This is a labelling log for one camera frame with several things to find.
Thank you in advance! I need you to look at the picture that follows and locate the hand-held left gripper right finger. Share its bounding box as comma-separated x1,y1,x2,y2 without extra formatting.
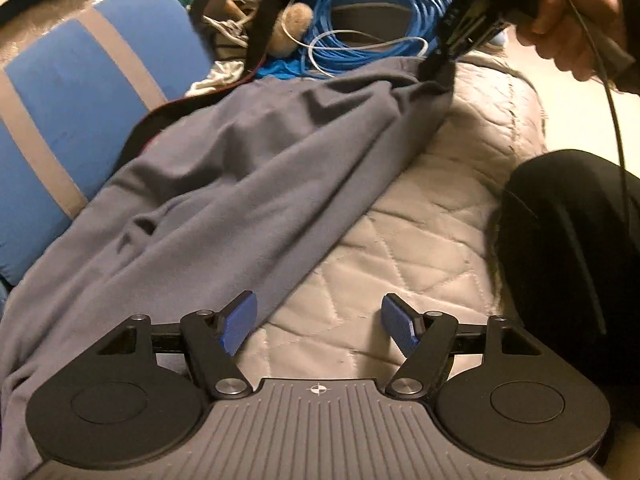
381,294,544,401

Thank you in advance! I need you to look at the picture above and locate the beige quilted bedspread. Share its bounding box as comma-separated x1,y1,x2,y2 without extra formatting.
235,52,551,386

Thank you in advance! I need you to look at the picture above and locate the tan plush toy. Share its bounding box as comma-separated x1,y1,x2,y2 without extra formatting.
269,2,315,57

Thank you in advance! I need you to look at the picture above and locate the white cable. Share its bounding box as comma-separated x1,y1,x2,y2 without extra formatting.
305,24,432,79

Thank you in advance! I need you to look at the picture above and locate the bag of clutter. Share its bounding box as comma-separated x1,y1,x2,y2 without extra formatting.
200,0,273,57

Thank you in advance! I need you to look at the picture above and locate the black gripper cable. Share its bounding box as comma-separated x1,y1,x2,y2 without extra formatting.
535,0,629,333

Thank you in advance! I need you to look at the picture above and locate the person's right hand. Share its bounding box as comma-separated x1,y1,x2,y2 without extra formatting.
515,0,629,83

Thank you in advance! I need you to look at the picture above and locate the blue grey-striped pillow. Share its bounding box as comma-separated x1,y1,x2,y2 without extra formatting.
0,0,215,288

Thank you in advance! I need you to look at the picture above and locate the grey fleece cloth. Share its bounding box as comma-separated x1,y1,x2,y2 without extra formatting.
0,54,458,472

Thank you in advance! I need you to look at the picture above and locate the white crumpled cloth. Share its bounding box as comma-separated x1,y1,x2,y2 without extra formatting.
186,57,257,99

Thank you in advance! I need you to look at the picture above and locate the black strap with red edge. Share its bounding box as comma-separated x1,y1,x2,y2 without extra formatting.
124,0,286,162

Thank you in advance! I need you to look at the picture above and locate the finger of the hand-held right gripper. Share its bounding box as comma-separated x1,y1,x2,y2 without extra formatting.
419,49,457,86

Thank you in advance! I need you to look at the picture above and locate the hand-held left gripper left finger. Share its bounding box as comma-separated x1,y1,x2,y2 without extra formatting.
97,290,259,400

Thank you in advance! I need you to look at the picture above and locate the person's dark clothed body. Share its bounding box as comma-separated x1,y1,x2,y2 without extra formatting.
499,149,640,398

